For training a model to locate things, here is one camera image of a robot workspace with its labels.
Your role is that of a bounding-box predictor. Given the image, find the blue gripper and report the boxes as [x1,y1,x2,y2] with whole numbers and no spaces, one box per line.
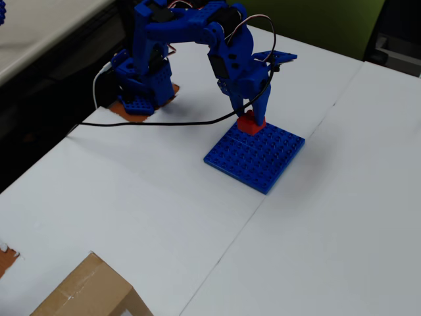
[218,59,274,128]

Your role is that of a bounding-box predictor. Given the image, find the red 2x2 toy block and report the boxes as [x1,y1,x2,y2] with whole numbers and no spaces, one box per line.
[236,109,267,136]

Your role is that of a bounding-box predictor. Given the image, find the blue 8x8 studded baseplate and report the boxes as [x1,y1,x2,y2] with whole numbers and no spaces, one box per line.
[203,121,307,196]

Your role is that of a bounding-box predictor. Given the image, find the grey office furniture base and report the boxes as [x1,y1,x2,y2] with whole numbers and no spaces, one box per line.
[364,31,421,78]

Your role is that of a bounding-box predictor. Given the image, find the white side table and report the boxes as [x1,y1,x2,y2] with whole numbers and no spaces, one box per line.
[0,0,116,85]

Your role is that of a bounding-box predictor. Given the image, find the brown cardboard box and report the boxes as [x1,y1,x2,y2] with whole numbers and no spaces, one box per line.
[29,251,155,316]

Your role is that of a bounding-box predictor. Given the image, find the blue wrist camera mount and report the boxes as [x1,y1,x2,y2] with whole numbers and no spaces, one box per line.
[253,50,299,72]

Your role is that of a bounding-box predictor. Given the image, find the red white black servo wires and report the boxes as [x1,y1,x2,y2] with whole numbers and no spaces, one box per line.
[164,0,278,63]

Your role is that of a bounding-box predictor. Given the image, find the black camera cable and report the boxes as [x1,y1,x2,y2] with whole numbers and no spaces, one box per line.
[78,64,277,126]

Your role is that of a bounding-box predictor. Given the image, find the white power cable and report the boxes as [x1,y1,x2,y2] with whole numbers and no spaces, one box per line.
[92,61,111,109]

